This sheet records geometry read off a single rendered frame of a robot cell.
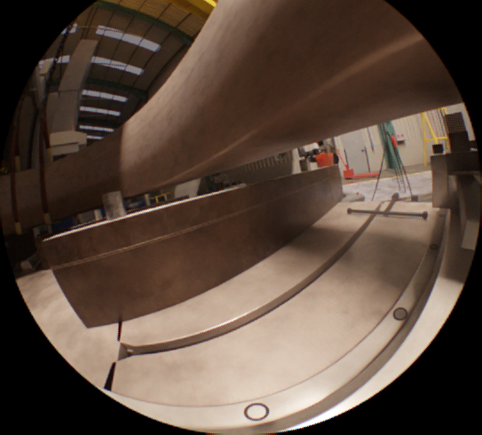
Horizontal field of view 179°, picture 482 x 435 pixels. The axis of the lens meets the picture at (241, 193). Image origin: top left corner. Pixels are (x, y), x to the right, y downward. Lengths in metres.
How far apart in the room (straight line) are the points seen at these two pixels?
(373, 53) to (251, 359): 0.64
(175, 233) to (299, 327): 0.49
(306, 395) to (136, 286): 0.57
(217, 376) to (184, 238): 0.45
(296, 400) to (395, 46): 0.56
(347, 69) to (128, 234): 0.69
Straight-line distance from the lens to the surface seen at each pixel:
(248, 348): 0.46
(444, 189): 0.81
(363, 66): 0.32
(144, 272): 0.59
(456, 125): 0.92
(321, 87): 0.35
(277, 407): 0.35
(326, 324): 0.48
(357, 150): 7.88
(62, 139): 4.17
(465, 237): 0.36
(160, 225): 0.55
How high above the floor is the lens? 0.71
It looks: 5 degrees down
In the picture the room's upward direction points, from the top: 12 degrees counter-clockwise
